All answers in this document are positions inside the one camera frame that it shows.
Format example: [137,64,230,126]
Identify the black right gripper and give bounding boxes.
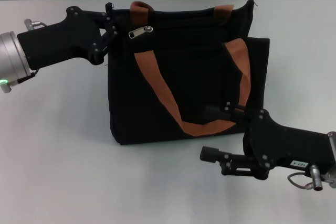
[199,101,336,180]

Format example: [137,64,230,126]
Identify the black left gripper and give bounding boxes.
[17,5,119,69]

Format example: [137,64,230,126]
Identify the silver zipper pull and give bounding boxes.
[128,25,155,40]

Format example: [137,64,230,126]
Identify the black bag with orange handles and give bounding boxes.
[104,0,271,146]

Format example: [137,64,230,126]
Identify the right gripper cable with plugs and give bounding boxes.
[287,164,329,192]

